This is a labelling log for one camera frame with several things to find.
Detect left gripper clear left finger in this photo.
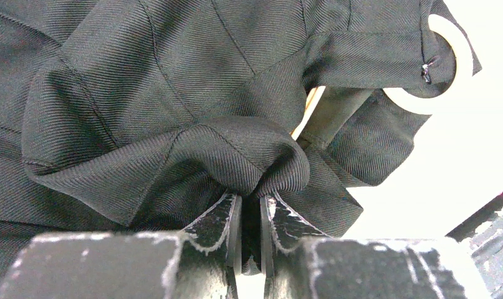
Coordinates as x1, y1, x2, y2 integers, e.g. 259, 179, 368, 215
168, 192, 242, 298

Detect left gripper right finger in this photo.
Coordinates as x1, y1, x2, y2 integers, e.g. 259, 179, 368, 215
260, 194, 327, 298

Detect black pleated skirt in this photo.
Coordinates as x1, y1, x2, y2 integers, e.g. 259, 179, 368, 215
0, 0, 483, 290

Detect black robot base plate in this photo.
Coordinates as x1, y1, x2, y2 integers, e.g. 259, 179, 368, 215
446, 191, 503, 242

